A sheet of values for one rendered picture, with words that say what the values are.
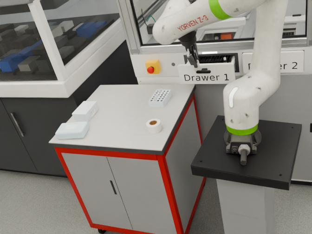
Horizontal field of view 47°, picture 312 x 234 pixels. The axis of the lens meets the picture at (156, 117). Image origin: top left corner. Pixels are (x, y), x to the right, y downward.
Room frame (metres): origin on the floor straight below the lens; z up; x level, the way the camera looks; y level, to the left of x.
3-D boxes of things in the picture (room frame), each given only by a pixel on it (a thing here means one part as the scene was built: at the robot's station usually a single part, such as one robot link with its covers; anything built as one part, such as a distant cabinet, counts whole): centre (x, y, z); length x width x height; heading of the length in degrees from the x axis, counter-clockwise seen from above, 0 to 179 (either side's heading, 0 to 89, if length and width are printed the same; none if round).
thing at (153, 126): (1.41, 0.02, 0.78); 0.07 x 0.07 x 0.04
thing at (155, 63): (1.86, -0.05, 0.88); 0.07 x 0.05 x 0.07; 62
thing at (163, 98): (1.66, -0.05, 0.78); 0.12 x 0.08 x 0.04; 151
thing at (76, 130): (1.55, 0.43, 0.78); 0.15 x 0.10 x 0.04; 72
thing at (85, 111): (1.70, 0.36, 0.79); 0.13 x 0.09 x 0.05; 152
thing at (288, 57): (1.57, -0.63, 0.87); 0.29 x 0.02 x 0.11; 62
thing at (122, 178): (1.64, 0.15, 0.38); 0.62 x 0.58 x 0.76; 62
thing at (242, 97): (1.14, -0.34, 0.96); 0.16 x 0.13 x 0.19; 129
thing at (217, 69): (1.62, -0.30, 0.87); 0.29 x 0.02 x 0.11; 62
